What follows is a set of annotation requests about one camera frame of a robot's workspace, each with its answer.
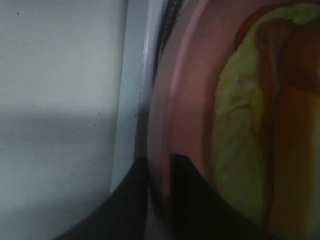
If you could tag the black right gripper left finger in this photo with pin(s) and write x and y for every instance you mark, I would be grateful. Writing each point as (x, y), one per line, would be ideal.
(123, 215)

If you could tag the sandwich with lettuce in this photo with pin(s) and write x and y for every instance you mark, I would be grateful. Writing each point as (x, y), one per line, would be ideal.
(266, 131)

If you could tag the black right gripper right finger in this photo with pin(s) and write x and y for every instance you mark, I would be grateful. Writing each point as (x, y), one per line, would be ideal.
(199, 213)

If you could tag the pink plate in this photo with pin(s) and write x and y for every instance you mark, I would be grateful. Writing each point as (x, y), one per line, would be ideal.
(181, 109)

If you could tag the white microwave oven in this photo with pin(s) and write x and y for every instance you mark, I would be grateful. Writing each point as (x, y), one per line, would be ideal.
(75, 79)

